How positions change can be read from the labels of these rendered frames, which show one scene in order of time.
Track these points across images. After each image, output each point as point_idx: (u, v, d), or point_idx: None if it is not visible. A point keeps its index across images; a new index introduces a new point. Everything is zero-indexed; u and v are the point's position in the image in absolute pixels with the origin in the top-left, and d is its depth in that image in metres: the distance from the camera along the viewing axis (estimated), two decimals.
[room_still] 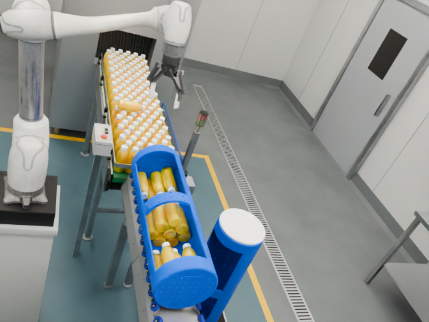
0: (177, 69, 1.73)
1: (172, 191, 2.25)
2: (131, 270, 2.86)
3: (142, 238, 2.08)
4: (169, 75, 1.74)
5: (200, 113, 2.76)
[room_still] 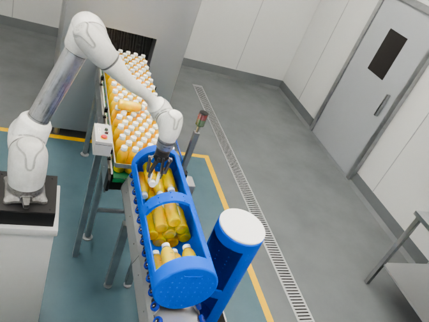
0: (153, 155, 2.12)
1: (171, 191, 2.25)
2: (131, 270, 2.86)
3: (142, 238, 2.08)
4: None
5: (200, 113, 2.76)
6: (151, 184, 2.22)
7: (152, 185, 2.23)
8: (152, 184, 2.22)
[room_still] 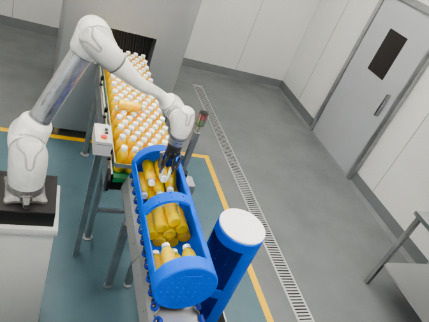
0: (165, 151, 2.14)
1: (170, 191, 2.25)
2: (131, 270, 2.86)
3: (142, 238, 2.08)
4: None
5: (200, 113, 2.76)
6: (150, 183, 2.24)
7: (152, 184, 2.24)
8: (151, 183, 2.24)
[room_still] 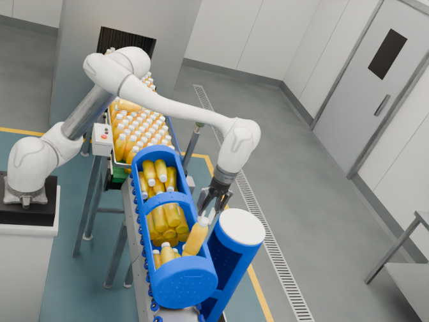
0: (208, 187, 1.57)
1: (170, 191, 2.25)
2: (131, 270, 2.86)
3: (142, 238, 2.08)
4: None
5: None
6: (150, 184, 2.24)
7: (152, 184, 2.25)
8: (151, 183, 2.24)
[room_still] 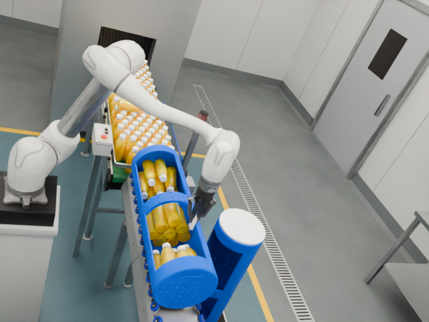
0: (193, 196, 1.69)
1: (170, 191, 2.25)
2: (131, 270, 2.86)
3: (142, 238, 2.08)
4: None
5: (200, 113, 2.76)
6: (150, 184, 2.24)
7: (152, 184, 2.25)
8: (151, 183, 2.24)
